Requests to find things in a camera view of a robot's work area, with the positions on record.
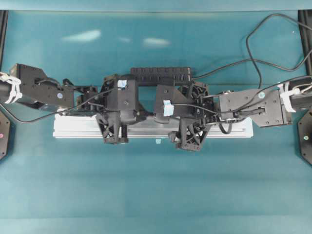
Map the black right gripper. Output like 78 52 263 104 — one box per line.
154 81 216 152

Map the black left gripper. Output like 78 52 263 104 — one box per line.
77 74 156 145

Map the black USB cable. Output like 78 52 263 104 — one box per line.
190 13 312 89

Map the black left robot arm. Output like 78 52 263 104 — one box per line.
0 63 153 144

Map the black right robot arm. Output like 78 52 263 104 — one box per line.
154 76 312 151

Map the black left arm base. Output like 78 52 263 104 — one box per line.
0 112 10 159

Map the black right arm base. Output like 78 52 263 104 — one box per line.
297 110 312 165

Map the black multi-port USB hub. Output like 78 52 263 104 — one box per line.
130 67 192 86

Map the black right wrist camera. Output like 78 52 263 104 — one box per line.
154 85 194 117

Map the aluminium extrusion rail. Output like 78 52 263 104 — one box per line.
53 115 254 138

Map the black right camera cable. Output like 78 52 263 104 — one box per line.
170 82 312 135

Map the black left frame post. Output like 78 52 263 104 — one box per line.
0 10 9 68

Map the black frame post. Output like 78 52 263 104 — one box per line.
0 10 9 68
298 9 312 76

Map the black right frame post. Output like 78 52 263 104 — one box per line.
298 9 312 76

